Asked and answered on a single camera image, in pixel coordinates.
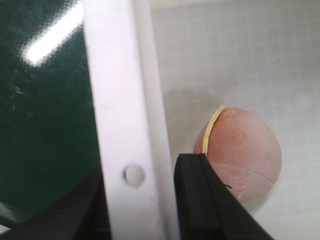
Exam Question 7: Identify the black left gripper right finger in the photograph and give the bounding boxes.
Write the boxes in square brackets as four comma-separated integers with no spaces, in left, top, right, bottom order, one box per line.
[174,153,272,240]

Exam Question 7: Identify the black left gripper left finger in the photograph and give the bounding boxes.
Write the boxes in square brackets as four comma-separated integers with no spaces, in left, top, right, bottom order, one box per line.
[0,164,112,240]

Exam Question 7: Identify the white plastic tote box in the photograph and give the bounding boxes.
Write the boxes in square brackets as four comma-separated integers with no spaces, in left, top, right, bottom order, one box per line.
[82,0,320,240]

